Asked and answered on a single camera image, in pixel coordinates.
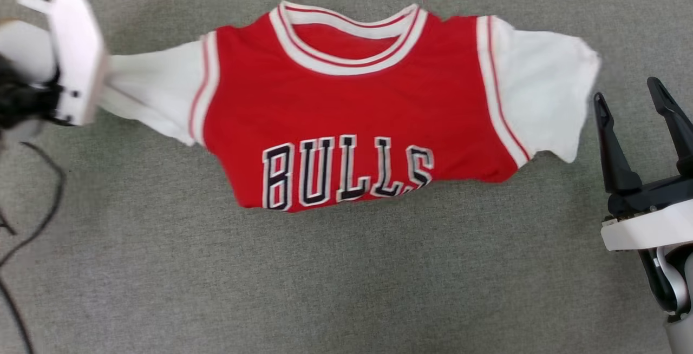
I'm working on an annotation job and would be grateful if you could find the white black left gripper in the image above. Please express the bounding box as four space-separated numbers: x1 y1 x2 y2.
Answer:
0 0 110 130

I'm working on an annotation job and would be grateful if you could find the grey fabric sofa cushion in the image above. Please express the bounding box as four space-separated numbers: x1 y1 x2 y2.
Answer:
0 0 693 354

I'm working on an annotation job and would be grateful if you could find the thin black cable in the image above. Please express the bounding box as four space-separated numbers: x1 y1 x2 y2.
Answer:
0 142 67 267
0 277 35 354

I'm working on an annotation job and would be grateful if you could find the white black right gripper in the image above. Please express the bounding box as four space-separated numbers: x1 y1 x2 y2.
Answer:
593 76 693 252

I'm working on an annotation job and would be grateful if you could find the red Bulls basketball jersey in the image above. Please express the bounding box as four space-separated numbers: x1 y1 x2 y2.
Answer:
97 0 603 214

